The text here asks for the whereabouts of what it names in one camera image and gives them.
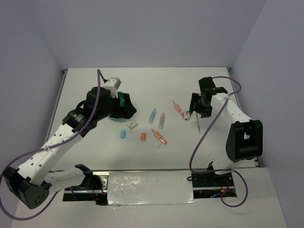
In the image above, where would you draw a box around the white eraser box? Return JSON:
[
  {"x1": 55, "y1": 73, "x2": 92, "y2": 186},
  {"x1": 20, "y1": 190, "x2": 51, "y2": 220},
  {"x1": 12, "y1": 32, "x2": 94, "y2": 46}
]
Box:
[{"x1": 127, "y1": 121, "x2": 138, "y2": 130}]

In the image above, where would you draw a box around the silver foil cover plate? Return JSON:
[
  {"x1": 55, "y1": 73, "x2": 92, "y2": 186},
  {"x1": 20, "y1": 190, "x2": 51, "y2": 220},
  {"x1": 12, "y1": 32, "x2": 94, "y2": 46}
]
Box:
[{"x1": 107, "y1": 171, "x2": 195, "y2": 206}]

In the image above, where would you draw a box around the teal round organizer container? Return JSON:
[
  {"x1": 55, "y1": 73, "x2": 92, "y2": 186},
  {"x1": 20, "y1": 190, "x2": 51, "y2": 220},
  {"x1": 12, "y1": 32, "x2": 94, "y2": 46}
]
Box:
[{"x1": 110, "y1": 92, "x2": 128, "y2": 119}]

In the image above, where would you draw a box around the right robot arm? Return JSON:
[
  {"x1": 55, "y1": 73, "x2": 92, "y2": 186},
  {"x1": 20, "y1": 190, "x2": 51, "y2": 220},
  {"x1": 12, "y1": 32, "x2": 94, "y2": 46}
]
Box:
[{"x1": 189, "y1": 77, "x2": 263, "y2": 186}]

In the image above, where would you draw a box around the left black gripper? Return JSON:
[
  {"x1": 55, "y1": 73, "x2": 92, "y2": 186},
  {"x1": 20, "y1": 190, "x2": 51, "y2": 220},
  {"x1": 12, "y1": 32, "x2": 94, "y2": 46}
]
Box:
[{"x1": 95, "y1": 92, "x2": 136, "y2": 121}]

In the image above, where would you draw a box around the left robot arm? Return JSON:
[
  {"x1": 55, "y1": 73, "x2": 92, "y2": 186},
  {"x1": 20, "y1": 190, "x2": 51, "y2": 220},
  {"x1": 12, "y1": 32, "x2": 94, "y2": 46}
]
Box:
[{"x1": 3, "y1": 87, "x2": 137, "y2": 209}]

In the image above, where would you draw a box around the blue highlighter marker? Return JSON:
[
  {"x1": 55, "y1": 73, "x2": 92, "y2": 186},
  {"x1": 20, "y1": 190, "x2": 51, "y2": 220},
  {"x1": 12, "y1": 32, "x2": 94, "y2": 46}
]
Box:
[{"x1": 148, "y1": 108, "x2": 156, "y2": 124}]

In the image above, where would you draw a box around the orange marker cap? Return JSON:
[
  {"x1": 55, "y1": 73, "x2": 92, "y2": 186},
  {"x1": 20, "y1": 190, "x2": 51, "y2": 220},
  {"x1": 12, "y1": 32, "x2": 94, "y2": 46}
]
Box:
[{"x1": 141, "y1": 133, "x2": 146, "y2": 141}]

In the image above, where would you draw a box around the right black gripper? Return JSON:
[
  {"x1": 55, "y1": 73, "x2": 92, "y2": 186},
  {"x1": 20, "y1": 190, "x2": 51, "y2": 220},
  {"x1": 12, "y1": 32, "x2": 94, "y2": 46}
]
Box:
[{"x1": 189, "y1": 93, "x2": 213, "y2": 118}]

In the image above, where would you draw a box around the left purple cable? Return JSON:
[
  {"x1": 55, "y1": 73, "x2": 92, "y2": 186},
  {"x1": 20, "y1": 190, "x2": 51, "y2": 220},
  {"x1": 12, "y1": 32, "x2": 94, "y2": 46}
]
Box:
[{"x1": 0, "y1": 69, "x2": 110, "y2": 220}]

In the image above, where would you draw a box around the orange highlighter marker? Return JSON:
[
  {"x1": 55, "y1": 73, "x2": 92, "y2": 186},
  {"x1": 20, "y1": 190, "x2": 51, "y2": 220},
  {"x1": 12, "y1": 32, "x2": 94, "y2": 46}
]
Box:
[{"x1": 158, "y1": 113, "x2": 165, "y2": 129}]

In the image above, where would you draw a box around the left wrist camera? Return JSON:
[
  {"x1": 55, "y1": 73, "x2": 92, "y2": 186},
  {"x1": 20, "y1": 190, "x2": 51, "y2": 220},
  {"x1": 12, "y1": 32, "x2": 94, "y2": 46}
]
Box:
[{"x1": 103, "y1": 77, "x2": 121, "y2": 98}]

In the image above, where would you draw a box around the blue marker cap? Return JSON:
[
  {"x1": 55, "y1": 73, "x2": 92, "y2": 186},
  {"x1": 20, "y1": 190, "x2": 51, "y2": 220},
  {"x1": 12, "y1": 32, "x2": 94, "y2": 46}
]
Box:
[{"x1": 120, "y1": 130, "x2": 126, "y2": 139}]

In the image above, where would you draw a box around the orange utility cutter pen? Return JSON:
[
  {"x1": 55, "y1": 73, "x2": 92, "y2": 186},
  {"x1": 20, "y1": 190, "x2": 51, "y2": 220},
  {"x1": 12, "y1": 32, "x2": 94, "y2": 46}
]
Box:
[{"x1": 152, "y1": 129, "x2": 167, "y2": 145}]

